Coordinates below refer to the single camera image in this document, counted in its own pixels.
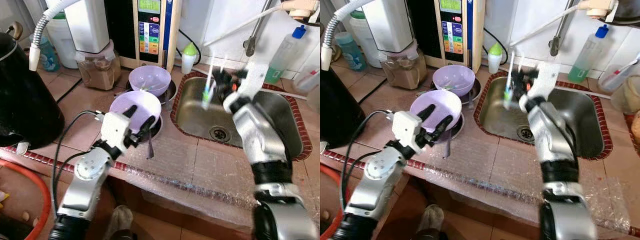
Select white green toothbrush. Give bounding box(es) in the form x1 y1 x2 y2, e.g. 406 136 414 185
201 50 217 110
502 51 517 110

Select steel kitchen sink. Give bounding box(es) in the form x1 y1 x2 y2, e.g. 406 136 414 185
170 71 313 162
474 71 613 161

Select purple plastic bowl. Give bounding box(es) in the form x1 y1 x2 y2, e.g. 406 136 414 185
432 65 476 97
410 90 463 133
128 65 172 97
109 90 162 135

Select white bottle green cap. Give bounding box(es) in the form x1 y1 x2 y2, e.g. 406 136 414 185
487 42 503 75
180 42 198 75

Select sink drain strainer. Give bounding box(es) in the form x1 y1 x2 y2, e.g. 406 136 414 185
209 126 231 144
516 125 536 142

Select grey metal faucet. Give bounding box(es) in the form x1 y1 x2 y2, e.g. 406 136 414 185
243 0 277 57
549 0 581 57

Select white faucet pipe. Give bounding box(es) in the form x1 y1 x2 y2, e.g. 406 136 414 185
509 0 618 48
201 0 321 49

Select plastic jar brown contents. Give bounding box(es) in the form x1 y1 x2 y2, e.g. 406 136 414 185
75 42 118 92
378 42 428 91

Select clear soap bottle blue cap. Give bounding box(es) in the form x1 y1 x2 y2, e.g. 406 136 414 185
567 24 611 84
264 25 307 85

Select clear plastic container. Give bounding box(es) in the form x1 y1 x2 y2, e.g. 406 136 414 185
597 60 640 93
294 67 321 94

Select clear bubble wrap sheet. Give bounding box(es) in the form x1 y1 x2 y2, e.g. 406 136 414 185
415 135 631 233
115 135 321 221

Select beige water ionizer panel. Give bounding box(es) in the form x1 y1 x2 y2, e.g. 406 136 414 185
434 0 486 71
131 0 183 72

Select black kettle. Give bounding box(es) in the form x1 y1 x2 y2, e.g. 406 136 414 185
320 65 368 150
0 21 66 149

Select white water filter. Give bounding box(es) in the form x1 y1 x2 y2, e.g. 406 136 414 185
372 0 415 53
64 0 112 54

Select teal plastic bottle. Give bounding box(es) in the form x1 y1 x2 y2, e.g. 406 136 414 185
334 31 368 72
30 32 61 73

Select white plastic jug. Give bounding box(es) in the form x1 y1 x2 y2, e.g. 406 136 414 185
349 10 386 68
46 11 80 69

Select tan glass jar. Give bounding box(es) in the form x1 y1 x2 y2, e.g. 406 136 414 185
611 75 640 117

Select orange plastic basin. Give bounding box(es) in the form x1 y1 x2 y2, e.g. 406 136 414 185
0 158 53 240
320 162 346 240

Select black pan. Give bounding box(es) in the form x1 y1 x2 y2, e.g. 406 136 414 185
612 0 640 26

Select black wall cable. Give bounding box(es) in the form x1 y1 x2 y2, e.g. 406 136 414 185
482 28 507 66
177 28 202 67

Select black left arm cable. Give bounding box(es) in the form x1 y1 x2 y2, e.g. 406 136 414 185
51 110 104 217
341 110 396 216

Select white corrugated hose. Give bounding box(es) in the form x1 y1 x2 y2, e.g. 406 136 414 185
28 0 81 72
321 0 381 71

